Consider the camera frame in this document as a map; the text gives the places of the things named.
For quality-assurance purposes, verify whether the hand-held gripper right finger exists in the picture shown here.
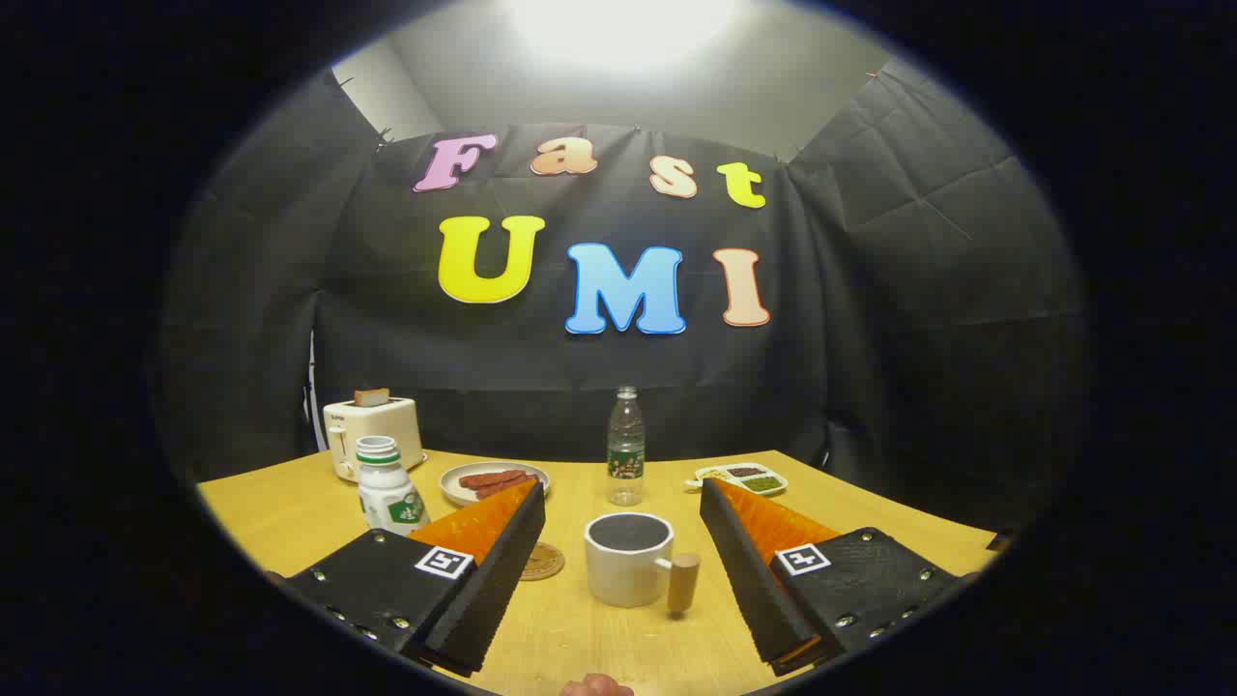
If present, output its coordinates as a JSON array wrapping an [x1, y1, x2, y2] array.
[[699, 476, 977, 678]]

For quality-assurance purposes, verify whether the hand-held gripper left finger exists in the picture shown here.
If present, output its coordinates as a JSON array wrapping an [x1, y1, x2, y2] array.
[[275, 476, 547, 678]]

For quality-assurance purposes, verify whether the round cork coaster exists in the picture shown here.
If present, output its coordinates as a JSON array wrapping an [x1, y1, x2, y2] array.
[[519, 541, 566, 582]]

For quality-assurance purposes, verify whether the white cup wooden handle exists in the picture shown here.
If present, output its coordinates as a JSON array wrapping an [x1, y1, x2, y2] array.
[[584, 512, 702, 617]]

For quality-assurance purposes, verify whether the white juice bottle green label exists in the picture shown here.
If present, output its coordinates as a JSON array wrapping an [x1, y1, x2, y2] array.
[[355, 435, 431, 537]]

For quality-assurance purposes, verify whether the clear plastic water bottle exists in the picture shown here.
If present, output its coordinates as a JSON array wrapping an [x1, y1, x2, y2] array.
[[606, 386, 647, 508]]

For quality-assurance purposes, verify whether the white divided bean dish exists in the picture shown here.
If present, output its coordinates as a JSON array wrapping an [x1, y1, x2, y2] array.
[[684, 463, 790, 497]]

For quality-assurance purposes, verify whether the white round plate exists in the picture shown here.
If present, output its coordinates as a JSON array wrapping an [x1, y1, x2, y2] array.
[[439, 461, 551, 508]]

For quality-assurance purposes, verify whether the wooden table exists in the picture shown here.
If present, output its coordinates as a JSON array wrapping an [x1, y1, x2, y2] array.
[[196, 449, 1001, 696]]

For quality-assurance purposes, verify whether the white toaster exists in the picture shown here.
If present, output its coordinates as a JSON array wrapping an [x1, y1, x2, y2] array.
[[322, 396, 426, 482]]

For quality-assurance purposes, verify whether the black backdrop cloth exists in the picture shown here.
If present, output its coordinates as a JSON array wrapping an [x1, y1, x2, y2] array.
[[155, 53, 1093, 528]]

